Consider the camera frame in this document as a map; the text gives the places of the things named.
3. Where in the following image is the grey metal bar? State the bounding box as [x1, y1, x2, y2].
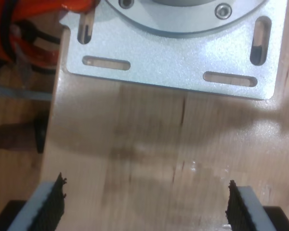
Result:
[0, 85, 53, 102]

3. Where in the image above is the orange clamp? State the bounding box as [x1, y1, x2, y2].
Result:
[0, 0, 99, 67]

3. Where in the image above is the silver slotted mounting plate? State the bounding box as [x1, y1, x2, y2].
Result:
[59, 0, 289, 101]

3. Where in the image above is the thin black cable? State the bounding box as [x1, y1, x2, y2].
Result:
[0, 0, 18, 62]

